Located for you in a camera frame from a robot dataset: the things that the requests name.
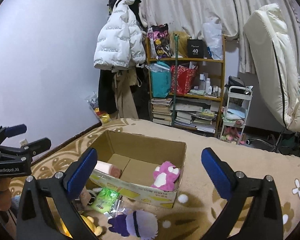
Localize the purple haired plush doll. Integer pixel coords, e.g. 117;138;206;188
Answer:
108;210;159;239

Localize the beige trench coat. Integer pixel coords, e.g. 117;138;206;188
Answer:
110;70;139;119

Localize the cream upright mattress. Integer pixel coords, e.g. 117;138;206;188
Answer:
243;3;300;132

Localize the cardboard box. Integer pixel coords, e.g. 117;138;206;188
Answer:
90;131;186;209

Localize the pink bear plush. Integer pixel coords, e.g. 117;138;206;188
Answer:
151;161;180;191

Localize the black box with 40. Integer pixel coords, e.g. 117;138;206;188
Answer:
187;39;204;59

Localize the bear keychain card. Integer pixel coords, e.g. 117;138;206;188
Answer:
79;187;102;207

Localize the white wall socket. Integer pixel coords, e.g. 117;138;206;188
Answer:
19;139;29;146

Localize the yellow bear plush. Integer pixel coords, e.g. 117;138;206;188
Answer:
60;215;103;238

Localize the green pole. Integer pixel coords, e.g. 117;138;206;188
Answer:
172;34;179;127

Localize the red gift bag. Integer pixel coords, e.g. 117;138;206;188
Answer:
171;65;197;95

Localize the stack of books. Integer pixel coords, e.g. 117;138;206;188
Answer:
151;98;172;126

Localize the wooden bookshelf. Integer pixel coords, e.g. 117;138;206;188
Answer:
146;38;225;137

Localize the pink swirl roll plush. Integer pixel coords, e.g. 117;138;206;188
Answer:
94;161;121;178

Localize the beige patterned blanket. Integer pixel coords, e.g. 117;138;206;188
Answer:
17;119;300;239

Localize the clear plastic bag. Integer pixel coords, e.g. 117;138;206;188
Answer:
202;22;223;60

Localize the plastic bag of toys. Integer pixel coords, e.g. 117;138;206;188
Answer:
86;92;111;124

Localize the green tissue pack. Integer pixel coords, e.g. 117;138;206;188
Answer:
91;188;120;213

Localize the teal bag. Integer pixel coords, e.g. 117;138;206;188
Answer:
149;61;171;98

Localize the left hand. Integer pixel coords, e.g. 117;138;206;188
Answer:
0;178;12;212

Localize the black patterned bag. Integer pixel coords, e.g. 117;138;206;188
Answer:
147;23;172;59

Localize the white utility cart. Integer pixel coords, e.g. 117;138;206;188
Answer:
219;86;253;145

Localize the white puffer jacket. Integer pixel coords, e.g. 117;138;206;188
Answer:
94;0;148;72

